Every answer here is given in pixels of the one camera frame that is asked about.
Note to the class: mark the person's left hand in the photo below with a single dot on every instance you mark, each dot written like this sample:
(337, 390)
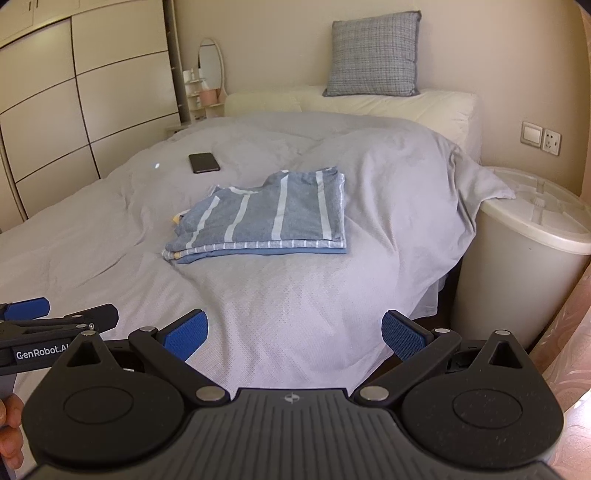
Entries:
(10, 424)

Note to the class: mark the black smartphone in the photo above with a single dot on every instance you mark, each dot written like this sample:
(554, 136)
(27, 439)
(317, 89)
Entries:
(204, 163)

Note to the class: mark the grey plaid pillow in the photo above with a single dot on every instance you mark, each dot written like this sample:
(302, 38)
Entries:
(374, 55)

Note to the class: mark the light grey bed blanket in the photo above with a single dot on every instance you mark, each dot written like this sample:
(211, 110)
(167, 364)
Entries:
(286, 300)

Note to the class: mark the cream headboard cushion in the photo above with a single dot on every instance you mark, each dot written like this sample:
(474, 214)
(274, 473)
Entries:
(438, 115)

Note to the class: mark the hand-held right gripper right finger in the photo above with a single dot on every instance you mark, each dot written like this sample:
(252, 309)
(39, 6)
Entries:
(406, 337)

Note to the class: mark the white round lidded bin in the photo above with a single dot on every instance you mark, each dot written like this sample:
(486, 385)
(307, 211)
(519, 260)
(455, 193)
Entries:
(508, 267)

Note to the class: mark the white wall socket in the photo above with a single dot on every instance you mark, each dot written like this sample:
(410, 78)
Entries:
(551, 142)

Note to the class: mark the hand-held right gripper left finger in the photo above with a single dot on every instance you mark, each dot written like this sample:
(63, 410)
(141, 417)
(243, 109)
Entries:
(184, 337)

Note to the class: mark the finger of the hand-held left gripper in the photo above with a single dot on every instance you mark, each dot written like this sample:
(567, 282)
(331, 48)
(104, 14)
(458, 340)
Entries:
(27, 308)
(69, 318)

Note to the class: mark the thin-striped folded garment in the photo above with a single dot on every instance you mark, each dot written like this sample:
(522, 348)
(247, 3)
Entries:
(258, 246)

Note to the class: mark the oval standing mirror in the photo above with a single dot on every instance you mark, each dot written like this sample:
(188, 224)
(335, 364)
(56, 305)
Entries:
(210, 62)

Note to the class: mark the blue white-striped t-shirt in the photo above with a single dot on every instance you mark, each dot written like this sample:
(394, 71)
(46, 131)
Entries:
(258, 207)

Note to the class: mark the beige wall switch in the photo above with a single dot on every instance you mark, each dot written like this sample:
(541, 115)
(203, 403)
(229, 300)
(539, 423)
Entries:
(532, 134)

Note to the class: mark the cream wardrobe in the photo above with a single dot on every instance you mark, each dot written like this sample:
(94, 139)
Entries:
(46, 92)

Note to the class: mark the cream shelf unit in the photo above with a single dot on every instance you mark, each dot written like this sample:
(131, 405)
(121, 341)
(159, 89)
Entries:
(171, 55)

